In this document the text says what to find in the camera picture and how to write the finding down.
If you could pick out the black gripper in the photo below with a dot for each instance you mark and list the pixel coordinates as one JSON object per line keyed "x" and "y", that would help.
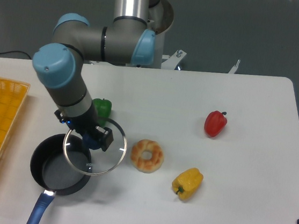
{"x": 87, "y": 122}

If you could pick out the glass lid with blue knob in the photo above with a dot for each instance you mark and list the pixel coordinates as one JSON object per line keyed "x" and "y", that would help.
{"x": 82, "y": 154}

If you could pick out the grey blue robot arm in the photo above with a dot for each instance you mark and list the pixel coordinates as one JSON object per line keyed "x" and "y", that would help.
{"x": 135, "y": 38}

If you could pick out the green bell pepper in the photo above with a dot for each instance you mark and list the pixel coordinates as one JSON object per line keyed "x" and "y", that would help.
{"x": 103, "y": 107}

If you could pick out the yellow bell pepper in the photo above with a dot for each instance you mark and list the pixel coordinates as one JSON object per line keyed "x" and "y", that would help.
{"x": 187, "y": 183}

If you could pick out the red bell pepper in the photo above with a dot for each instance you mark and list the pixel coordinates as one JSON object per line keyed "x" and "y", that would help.
{"x": 215, "y": 123}

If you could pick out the black saucepan with blue handle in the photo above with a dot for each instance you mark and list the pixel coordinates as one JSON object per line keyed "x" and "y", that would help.
{"x": 51, "y": 171}

